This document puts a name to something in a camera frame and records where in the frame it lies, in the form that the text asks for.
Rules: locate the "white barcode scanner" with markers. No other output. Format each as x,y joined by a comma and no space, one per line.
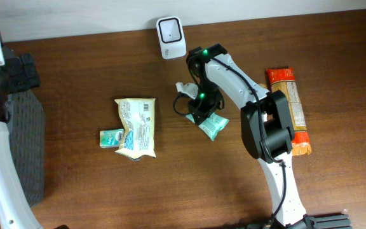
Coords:
171,37

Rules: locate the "teal snack pouch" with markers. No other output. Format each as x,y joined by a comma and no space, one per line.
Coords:
213,125

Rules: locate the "grey plastic mesh basket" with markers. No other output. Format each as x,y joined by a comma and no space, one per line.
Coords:
27,131

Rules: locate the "orange pasta packet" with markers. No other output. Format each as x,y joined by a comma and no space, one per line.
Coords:
283,79

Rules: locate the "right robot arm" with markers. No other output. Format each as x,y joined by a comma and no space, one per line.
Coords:
266,125

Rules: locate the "small teal tissue pack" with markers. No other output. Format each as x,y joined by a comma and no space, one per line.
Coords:
111,138

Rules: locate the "cream snack bag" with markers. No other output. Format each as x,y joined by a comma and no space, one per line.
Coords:
138,118

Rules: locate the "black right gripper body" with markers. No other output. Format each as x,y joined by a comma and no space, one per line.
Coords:
203,112

